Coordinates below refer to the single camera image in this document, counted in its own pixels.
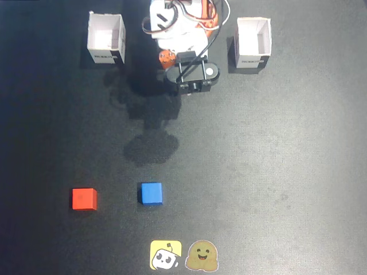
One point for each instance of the orange and white robot arm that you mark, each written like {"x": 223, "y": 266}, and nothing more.
{"x": 166, "y": 17}

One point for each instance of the blue cube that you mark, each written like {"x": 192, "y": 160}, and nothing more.
{"x": 152, "y": 194}

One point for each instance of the hugging face emoji sticker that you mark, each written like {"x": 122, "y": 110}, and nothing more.
{"x": 202, "y": 255}

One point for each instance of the red cube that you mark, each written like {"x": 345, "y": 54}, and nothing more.
{"x": 84, "y": 199}

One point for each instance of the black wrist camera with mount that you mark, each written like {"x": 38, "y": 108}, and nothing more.
{"x": 195, "y": 76}

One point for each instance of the white paper box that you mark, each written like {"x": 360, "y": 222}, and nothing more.
{"x": 104, "y": 37}
{"x": 252, "y": 37}

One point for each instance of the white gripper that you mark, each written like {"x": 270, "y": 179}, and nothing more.
{"x": 167, "y": 59}

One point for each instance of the yellow robot sticker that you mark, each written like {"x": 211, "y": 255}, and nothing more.
{"x": 164, "y": 255}

